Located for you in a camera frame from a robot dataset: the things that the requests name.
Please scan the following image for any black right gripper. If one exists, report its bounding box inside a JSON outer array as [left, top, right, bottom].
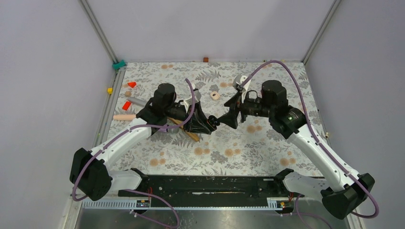
[[217, 89, 274, 129]]

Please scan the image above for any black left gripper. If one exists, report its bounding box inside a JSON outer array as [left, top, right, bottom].
[[165, 101, 213, 134]]

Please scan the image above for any black earbud charging case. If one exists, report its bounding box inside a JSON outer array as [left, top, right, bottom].
[[207, 115, 220, 132]]

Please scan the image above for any cream earbud charging case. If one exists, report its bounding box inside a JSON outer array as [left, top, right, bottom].
[[210, 91, 220, 101]]

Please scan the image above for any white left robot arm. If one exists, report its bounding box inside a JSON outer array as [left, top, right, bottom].
[[69, 83, 219, 201]]

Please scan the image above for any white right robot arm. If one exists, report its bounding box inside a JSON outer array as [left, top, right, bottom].
[[218, 80, 375, 219]]

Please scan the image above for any gold microphone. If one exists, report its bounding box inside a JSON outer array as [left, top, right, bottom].
[[168, 117, 200, 142]]

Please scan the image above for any silver microphone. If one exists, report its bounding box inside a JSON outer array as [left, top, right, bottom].
[[127, 97, 147, 107]]

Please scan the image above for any red rectangular block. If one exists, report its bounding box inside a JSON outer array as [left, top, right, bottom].
[[122, 101, 131, 111]]

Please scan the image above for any red triangular block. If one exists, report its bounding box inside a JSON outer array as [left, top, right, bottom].
[[127, 82, 137, 88]]

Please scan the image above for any pink microphone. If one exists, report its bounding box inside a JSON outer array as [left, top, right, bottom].
[[113, 114, 136, 121]]

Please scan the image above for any teal curved block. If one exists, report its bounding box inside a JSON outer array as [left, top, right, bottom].
[[112, 60, 127, 71]]

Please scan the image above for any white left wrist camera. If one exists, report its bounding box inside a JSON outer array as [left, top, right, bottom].
[[182, 89, 201, 112]]

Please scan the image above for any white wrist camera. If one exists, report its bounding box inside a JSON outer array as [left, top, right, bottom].
[[233, 75, 251, 93], [182, 89, 201, 112]]

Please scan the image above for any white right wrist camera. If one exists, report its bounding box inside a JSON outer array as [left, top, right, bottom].
[[233, 75, 251, 93]]

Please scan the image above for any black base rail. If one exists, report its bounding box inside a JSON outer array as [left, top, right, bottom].
[[118, 174, 298, 208]]

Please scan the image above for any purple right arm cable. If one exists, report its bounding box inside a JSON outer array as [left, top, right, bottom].
[[240, 60, 380, 229]]

